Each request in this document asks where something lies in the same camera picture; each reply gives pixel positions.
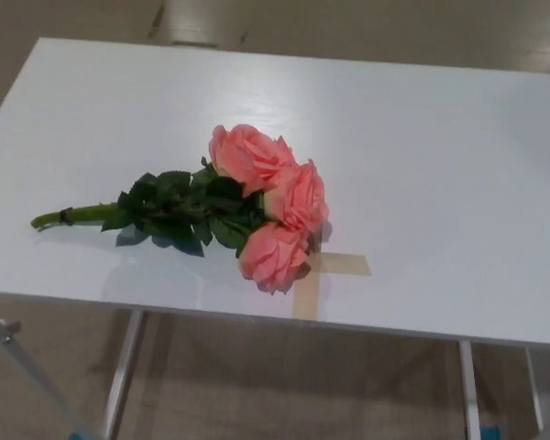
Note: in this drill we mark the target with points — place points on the teal floor marker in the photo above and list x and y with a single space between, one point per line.
77 426
488 433

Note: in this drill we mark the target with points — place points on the white metal table leg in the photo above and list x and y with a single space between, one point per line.
124 371
469 389
535 389

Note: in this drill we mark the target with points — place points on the pink artificial rose bouquet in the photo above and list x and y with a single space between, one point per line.
284 197

